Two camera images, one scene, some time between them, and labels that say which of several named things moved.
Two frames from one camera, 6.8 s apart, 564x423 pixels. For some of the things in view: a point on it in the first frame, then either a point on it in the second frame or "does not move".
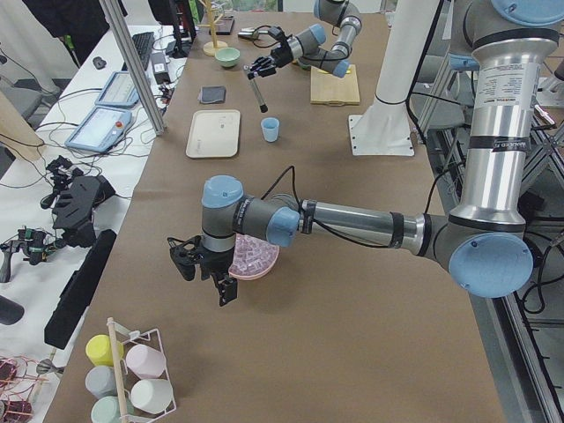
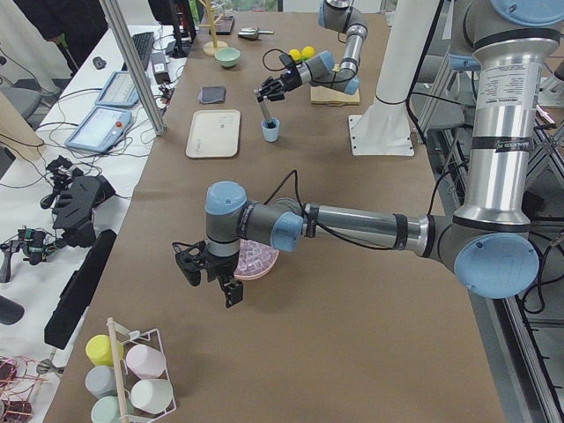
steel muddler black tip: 263,108 to 271,124
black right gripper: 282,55 to 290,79
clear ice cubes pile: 252,256 does not move
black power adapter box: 160,68 does not move
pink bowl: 253,257 does not move
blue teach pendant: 101,124 does not move
